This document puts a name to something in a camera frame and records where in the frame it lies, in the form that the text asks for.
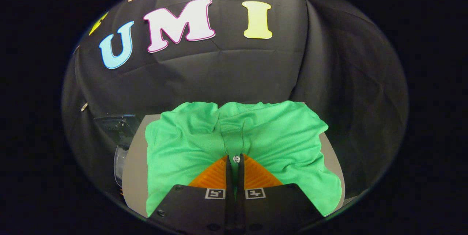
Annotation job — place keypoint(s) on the green polo shirt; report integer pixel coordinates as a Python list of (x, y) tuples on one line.
[(182, 136)]

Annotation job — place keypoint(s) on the silver cloth clip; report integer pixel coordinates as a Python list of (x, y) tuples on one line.
[(84, 106)]

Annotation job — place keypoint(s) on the grey washing machine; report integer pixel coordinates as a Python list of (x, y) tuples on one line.
[(133, 176)]

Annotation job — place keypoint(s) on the black backdrop cloth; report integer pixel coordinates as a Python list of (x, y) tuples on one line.
[(226, 70)]

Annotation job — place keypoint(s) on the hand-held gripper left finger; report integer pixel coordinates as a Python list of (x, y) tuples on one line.
[(204, 213)]

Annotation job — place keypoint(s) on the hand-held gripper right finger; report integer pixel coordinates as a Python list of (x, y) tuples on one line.
[(270, 209)]

